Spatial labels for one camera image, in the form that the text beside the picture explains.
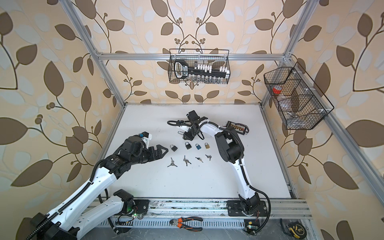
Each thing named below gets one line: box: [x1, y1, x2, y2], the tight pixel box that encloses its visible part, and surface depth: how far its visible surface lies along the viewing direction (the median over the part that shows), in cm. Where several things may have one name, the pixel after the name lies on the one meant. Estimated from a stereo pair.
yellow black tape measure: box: [286, 221, 307, 239], surface depth 68 cm
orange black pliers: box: [169, 216, 203, 232], surface depth 71 cm
